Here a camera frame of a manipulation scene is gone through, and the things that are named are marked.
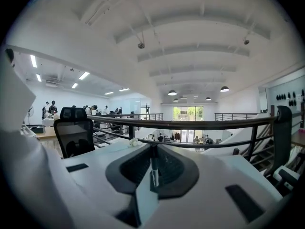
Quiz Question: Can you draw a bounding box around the black standing fan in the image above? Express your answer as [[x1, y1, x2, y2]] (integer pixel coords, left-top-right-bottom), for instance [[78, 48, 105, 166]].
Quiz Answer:
[[25, 106, 35, 126]]

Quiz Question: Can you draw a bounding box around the black mesh office chair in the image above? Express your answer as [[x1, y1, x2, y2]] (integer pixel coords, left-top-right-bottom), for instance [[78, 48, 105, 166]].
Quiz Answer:
[[53, 106, 96, 159]]

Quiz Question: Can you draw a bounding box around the black chair with white armrest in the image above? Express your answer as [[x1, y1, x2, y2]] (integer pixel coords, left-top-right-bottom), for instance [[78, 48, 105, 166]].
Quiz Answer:
[[264, 105, 301, 196]]

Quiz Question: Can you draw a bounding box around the group of black wall items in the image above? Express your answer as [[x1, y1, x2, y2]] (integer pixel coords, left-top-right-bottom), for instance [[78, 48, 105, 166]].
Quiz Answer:
[[275, 91, 305, 107]]

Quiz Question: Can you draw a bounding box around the light wooden desk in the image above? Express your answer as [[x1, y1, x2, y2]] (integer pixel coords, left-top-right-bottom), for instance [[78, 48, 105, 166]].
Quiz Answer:
[[35, 126, 58, 140]]

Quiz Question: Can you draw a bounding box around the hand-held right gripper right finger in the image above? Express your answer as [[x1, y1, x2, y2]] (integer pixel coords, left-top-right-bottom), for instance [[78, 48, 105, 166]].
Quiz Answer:
[[142, 144, 285, 229]]

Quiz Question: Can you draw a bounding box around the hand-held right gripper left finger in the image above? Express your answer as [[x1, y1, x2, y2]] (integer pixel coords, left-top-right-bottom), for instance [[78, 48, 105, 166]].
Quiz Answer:
[[47, 144, 158, 229]]

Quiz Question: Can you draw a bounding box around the row of ceiling light panels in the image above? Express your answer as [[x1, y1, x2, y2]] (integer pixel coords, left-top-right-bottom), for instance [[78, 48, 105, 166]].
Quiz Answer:
[[30, 54, 131, 96]]

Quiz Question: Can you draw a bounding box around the curved black metal railing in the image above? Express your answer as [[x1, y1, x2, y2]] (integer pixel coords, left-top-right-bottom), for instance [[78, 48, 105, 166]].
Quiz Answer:
[[87, 114, 278, 163]]

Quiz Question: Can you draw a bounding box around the straight black balcony railing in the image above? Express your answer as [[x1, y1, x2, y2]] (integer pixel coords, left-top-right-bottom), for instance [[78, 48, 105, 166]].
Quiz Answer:
[[214, 112, 259, 122], [100, 113, 164, 122]]

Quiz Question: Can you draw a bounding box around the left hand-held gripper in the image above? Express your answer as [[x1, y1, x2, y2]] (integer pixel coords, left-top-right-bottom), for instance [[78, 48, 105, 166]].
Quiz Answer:
[[0, 48, 65, 229]]

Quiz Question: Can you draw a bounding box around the dark staircase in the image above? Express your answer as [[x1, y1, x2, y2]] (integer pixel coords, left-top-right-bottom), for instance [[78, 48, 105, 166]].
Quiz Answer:
[[249, 137, 275, 173]]

